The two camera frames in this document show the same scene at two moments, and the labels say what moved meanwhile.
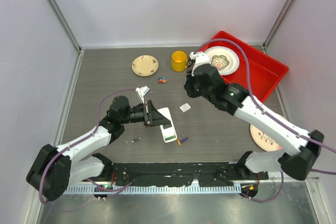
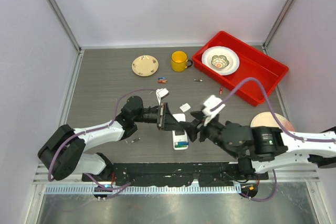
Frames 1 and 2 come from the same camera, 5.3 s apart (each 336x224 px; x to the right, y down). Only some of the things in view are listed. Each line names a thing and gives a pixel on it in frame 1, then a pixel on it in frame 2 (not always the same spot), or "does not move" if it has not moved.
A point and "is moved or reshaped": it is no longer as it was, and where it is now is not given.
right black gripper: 192,93 -> 193,127
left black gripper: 151,117 -> 167,121
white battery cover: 185,107 does not move
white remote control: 169,131 is moved or reshaped
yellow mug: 179,61 does not move
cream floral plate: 145,65 does not move
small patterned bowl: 219,61 does not move
